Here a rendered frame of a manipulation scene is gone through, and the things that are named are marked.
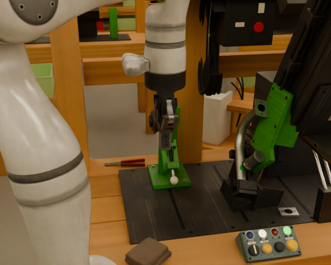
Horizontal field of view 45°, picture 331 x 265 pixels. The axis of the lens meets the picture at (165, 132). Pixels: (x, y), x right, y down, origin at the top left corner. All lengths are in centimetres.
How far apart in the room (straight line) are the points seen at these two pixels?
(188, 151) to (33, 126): 113
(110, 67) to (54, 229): 104
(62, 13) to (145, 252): 74
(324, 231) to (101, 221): 66
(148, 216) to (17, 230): 167
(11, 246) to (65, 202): 221
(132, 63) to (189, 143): 90
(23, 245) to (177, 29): 217
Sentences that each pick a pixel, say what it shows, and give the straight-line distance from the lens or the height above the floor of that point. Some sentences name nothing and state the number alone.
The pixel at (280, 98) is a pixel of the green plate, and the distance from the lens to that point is 120.
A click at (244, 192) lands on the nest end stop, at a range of 124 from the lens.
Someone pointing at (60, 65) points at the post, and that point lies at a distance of 139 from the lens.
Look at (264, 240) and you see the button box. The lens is 112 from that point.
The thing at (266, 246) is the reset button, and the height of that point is 94.
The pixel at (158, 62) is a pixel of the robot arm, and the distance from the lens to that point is 69.
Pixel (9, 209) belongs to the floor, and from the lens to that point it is 304.
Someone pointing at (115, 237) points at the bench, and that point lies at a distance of 120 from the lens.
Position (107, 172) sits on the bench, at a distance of 152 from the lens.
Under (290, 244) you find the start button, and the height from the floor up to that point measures 94.
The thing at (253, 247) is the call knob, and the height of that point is 94.
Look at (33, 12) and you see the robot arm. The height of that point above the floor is 158.
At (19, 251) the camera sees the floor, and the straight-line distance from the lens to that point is 264.
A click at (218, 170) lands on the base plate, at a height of 90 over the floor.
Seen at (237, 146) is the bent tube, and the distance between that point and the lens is 131.
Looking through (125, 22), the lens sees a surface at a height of 39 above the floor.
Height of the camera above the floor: 163
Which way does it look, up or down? 24 degrees down
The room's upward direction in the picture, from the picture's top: straight up
